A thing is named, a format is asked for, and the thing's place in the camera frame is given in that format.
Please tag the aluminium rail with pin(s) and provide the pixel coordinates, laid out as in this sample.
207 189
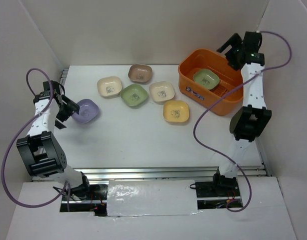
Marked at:
148 173

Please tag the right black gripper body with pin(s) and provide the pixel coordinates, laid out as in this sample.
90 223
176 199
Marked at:
231 56

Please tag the cream square plate left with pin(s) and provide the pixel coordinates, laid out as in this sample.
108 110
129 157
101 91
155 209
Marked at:
109 86

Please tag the orange plastic bin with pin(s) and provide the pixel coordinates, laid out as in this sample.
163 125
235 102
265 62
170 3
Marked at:
204 58

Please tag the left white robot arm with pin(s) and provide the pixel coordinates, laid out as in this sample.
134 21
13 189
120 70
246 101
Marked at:
40 151

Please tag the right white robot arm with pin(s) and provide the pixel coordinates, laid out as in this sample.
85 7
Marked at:
251 119

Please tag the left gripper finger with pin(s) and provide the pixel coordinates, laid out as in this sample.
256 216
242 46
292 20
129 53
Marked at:
59 125
69 107

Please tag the purple square plate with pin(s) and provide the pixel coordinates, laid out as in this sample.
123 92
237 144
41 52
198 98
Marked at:
88 110

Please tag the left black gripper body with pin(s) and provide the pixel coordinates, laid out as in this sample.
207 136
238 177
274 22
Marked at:
62 97

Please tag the green square plate front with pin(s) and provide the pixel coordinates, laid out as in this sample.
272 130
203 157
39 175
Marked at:
206 78

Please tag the brown square plate rear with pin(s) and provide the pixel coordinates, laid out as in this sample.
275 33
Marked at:
140 73

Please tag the white foil cover plate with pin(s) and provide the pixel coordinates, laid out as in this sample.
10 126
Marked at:
151 198

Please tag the cream square plate right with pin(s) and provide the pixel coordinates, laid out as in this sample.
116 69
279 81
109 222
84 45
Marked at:
162 91

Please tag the green square plate centre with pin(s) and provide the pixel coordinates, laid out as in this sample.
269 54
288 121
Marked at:
134 95

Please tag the yellow square plate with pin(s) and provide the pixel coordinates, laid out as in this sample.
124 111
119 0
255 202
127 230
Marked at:
176 111

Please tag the green square plate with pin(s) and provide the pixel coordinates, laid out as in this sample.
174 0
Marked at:
206 78
134 95

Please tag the cream square plate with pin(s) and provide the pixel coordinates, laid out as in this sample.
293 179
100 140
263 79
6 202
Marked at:
162 91
109 86

